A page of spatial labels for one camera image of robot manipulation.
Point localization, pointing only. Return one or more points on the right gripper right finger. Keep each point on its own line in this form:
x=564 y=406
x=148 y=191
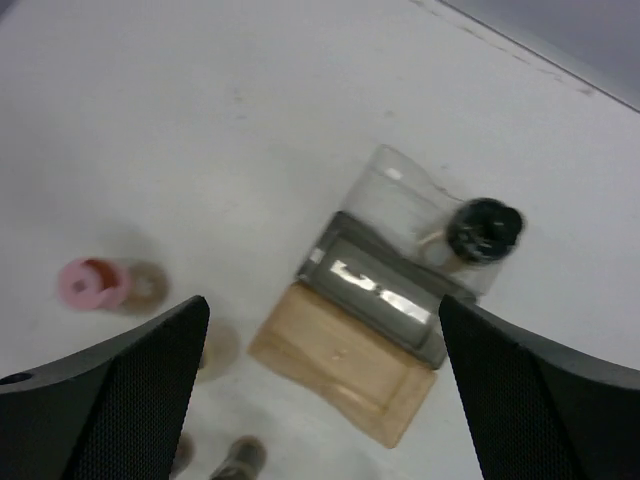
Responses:
x=537 y=409

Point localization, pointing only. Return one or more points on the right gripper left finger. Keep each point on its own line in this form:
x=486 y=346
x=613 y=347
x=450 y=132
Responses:
x=111 y=411

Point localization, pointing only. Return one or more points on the pink lid spice jar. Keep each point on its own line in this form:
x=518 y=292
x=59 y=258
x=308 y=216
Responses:
x=123 y=286

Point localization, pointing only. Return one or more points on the small black pepper bottle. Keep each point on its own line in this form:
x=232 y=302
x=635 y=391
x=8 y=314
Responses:
x=245 y=460

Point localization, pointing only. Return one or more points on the large brown spice jar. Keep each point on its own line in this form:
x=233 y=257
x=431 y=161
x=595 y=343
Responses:
x=481 y=232

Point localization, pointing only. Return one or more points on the orange bottom tier tray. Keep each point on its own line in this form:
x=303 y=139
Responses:
x=373 y=383

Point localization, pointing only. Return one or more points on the grey middle tier tray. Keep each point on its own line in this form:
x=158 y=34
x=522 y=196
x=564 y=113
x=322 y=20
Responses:
x=352 y=266

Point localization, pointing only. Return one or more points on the clear top tier tray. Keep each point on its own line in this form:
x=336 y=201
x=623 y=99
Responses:
x=410 y=208

